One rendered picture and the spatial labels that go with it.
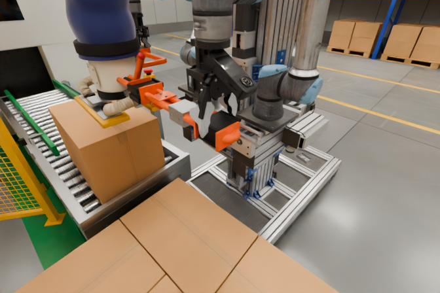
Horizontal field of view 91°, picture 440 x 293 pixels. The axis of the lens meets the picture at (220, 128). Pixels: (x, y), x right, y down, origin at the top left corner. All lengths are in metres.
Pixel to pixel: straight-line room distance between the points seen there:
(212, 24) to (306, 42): 0.50
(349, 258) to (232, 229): 1.00
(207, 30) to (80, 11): 0.54
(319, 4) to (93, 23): 0.72
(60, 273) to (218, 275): 0.66
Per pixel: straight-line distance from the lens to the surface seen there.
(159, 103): 0.67
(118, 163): 1.27
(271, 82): 0.96
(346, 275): 1.87
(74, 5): 0.91
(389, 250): 2.12
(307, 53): 0.88
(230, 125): 0.50
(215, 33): 0.43
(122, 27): 0.89
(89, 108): 1.01
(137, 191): 1.37
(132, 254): 1.19
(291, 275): 1.12
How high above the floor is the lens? 1.53
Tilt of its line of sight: 32 degrees down
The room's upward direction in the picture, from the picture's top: straight up
